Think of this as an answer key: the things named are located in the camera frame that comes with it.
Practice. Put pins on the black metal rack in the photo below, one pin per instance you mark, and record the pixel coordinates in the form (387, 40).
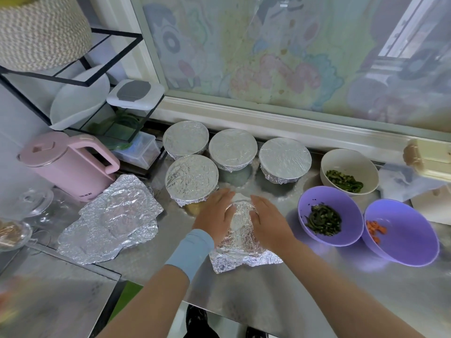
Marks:
(17, 74)

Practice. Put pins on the foil-covered bowl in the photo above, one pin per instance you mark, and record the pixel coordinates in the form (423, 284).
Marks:
(190, 178)
(233, 148)
(285, 158)
(186, 137)

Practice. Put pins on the person's left hand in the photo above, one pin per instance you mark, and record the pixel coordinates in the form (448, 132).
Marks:
(215, 218)

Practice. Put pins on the black right shoe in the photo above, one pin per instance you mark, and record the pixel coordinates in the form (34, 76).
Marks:
(256, 332)

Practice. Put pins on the beige round object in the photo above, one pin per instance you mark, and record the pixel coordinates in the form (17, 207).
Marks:
(430, 158)

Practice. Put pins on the person's right forearm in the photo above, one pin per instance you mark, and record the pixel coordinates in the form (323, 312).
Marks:
(345, 299)

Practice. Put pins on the pink electric kettle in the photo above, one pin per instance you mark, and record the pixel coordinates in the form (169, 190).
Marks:
(60, 165)

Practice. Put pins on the purple bowl chopped greens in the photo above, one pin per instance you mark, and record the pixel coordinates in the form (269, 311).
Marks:
(331, 204)

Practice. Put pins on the window with cartoon film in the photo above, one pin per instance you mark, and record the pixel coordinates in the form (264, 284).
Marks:
(296, 52)

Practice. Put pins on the stack of aluminium foil sheets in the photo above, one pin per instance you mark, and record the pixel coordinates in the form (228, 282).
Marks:
(109, 218)

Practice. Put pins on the black left shoe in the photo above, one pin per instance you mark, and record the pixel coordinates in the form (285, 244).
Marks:
(197, 321)

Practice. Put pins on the yellow bowl with greens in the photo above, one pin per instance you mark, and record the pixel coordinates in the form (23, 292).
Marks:
(194, 207)

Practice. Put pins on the person's right hand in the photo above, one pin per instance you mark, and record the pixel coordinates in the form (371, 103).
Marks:
(271, 225)

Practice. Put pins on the person's left forearm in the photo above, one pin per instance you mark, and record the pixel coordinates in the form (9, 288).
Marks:
(144, 306)

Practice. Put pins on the light blue wristband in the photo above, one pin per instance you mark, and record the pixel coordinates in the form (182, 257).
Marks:
(189, 253)

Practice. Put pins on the purple bowl carrot pieces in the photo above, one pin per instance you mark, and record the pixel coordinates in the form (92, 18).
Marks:
(405, 239)

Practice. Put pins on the green floor mat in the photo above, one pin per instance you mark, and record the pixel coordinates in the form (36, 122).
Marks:
(125, 299)

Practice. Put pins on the clear glass jar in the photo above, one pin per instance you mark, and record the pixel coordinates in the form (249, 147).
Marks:
(35, 202)

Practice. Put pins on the white plate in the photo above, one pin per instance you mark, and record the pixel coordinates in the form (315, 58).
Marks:
(77, 102)

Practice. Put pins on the clear plastic box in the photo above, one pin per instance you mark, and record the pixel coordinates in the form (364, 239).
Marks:
(137, 150)

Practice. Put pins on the black shoe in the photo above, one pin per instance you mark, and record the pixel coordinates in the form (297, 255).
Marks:
(256, 332)
(197, 321)

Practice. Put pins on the beige bowl with greens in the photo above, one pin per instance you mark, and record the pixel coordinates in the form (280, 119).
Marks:
(349, 165)

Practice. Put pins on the stainless steel countertop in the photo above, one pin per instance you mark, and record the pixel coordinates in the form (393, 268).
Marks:
(373, 285)

